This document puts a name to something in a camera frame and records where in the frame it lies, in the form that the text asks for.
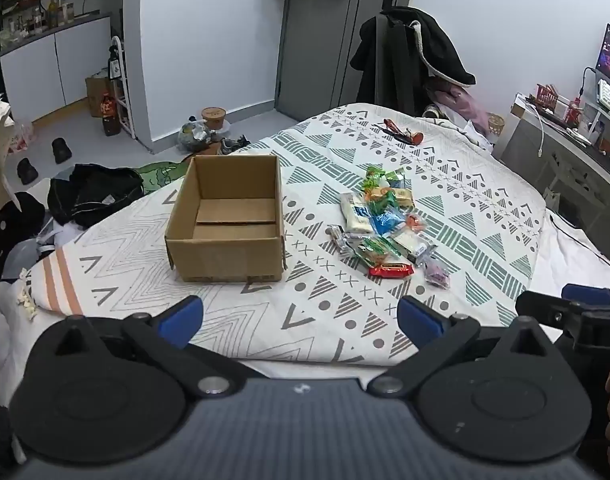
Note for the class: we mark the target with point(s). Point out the small silver snack packet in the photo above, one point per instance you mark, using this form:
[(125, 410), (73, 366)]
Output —
[(337, 235)]

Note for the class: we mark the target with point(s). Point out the grey desk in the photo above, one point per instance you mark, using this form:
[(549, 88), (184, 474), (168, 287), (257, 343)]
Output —
[(560, 155)]

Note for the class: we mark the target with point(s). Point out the white bread packet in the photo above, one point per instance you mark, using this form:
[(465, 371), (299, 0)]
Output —
[(356, 212)]

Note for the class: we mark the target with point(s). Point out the red snack packet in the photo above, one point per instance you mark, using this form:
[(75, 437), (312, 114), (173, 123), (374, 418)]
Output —
[(391, 270)]

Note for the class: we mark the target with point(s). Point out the cardboard box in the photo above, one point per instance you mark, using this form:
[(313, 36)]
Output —
[(225, 256)]

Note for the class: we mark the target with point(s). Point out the wicker basket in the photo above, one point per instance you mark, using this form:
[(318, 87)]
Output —
[(496, 123)]

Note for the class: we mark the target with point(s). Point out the small orange red packet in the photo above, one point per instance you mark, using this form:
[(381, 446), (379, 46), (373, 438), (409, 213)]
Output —
[(415, 222)]

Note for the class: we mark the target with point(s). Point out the purple snack packet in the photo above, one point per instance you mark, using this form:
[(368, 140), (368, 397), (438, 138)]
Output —
[(436, 275)]

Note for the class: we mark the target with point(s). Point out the pair of grey shoes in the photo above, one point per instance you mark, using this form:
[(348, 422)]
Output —
[(235, 144)]

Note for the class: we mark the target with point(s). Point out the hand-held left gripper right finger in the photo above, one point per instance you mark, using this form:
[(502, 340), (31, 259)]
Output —
[(419, 321)]

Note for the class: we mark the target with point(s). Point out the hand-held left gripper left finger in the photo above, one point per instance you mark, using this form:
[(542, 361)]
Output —
[(181, 319)]

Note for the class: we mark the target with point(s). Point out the black bag on floor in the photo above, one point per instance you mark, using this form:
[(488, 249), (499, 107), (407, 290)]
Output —
[(92, 192)]

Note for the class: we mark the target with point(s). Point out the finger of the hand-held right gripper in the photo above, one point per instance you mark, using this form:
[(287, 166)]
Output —
[(540, 307), (587, 293)]

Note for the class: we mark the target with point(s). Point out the brown instant noodle cup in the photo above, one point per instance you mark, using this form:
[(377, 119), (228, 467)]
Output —
[(214, 117)]

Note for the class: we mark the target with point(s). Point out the white dark-striped snack packet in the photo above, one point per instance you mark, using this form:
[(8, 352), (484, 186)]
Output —
[(412, 246)]

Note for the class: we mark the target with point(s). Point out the white kitchen cabinet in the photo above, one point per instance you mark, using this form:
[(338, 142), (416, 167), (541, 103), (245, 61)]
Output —
[(55, 65)]

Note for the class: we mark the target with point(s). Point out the pink cloth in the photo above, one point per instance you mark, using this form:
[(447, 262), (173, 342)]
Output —
[(457, 97)]

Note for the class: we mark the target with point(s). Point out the clear green foil wrapper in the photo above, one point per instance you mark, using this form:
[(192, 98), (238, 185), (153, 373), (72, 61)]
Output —
[(396, 175)]

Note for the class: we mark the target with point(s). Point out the brown cardboard carton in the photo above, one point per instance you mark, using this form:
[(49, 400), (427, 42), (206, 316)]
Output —
[(97, 96)]

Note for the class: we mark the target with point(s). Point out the white bed sheet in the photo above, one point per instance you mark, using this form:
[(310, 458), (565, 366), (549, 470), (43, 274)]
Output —
[(575, 265)]

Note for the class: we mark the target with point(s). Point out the row of counter bottles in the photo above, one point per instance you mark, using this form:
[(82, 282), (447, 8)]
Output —
[(35, 17)]

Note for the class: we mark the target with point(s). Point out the dark green snack packet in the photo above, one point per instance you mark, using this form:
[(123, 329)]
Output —
[(377, 208)]

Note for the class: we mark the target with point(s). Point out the white metal rack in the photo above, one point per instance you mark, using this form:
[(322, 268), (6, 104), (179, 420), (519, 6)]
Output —
[(122, 85)]

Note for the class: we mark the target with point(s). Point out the green floor mat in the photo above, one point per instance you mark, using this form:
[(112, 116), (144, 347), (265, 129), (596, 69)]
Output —
[(160, 172)]

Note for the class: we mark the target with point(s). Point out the black jacket on chair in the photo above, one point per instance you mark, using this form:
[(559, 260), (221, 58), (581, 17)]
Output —
[(410, 60)]

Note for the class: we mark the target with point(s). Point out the red model building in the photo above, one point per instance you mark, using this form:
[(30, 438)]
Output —
[(550, 97)]

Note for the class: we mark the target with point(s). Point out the blue triangular snack packet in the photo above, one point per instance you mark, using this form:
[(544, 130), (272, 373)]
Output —
[(385, 221)]

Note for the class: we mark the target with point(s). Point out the crumpled plastic bag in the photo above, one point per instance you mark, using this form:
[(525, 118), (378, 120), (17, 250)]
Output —
[(195, 134)]

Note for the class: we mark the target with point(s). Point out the green biscuit packet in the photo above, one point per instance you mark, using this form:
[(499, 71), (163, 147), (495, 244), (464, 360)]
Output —
[(372, 252)]

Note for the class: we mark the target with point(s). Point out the key bunch with red tags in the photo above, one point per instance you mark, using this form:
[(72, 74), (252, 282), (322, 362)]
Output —
[(402, 133)]

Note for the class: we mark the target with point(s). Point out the pink plastic bag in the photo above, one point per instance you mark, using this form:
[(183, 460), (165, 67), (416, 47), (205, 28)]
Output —
[(22, 137)]

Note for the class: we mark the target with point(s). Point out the black slipper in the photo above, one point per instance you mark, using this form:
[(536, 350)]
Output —
[(27, 171), (61, 150)]

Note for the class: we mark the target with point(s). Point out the orange cracker packet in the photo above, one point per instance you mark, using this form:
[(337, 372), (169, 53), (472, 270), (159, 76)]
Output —
[(394, 197)]

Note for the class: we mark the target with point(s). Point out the printed patterned blanket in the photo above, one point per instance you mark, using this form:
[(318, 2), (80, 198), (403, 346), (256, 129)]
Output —
[(460, 200)]

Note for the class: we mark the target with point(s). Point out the dark soda bottle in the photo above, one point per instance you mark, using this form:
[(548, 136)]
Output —
[(110, 112)]

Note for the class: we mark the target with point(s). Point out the grey door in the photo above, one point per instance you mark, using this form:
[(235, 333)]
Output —
[(335, 35)]

